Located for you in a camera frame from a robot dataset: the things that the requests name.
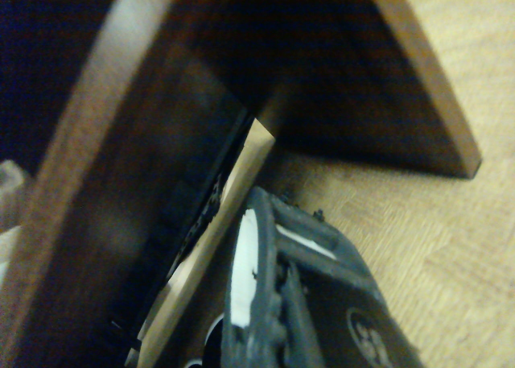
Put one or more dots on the brown shoe rack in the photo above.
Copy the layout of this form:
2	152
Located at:
120	162

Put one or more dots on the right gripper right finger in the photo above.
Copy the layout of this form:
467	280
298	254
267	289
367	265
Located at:
318	235

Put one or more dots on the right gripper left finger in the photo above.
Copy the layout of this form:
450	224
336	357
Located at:
265	263

